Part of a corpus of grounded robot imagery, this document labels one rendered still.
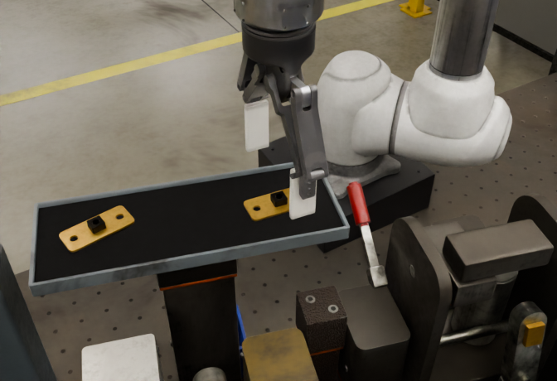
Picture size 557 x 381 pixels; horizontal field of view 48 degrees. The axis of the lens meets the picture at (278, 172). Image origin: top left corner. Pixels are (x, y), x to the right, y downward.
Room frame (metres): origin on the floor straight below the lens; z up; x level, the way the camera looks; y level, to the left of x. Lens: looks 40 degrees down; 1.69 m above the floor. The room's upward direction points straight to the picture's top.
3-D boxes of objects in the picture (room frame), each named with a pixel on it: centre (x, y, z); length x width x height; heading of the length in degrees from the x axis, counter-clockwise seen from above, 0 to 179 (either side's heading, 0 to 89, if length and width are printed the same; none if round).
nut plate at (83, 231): (0.54, 0.22, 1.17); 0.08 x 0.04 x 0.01; 128
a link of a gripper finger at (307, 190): (0.50, -0.03, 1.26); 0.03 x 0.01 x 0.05; 24
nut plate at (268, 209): (0.58, 0.00, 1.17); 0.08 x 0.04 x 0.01; 114
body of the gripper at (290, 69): (0.58, 0.00, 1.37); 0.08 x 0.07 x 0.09; 24
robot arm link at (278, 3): (0.58, 0.00, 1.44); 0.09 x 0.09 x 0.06
